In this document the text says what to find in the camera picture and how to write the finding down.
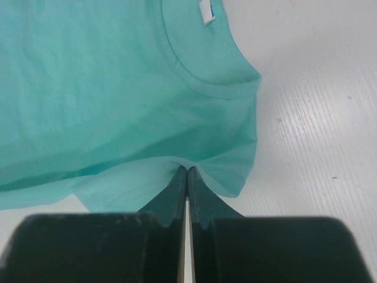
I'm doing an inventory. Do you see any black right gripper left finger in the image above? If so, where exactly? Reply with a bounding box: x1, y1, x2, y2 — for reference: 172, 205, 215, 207
1, 167, 187, 282

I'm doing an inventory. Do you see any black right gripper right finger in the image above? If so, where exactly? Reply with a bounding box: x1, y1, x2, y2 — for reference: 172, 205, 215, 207
187, 168, 371, 282

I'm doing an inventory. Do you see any teal t shirt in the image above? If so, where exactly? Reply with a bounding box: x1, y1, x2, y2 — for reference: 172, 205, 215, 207
1, 1, 260, 211

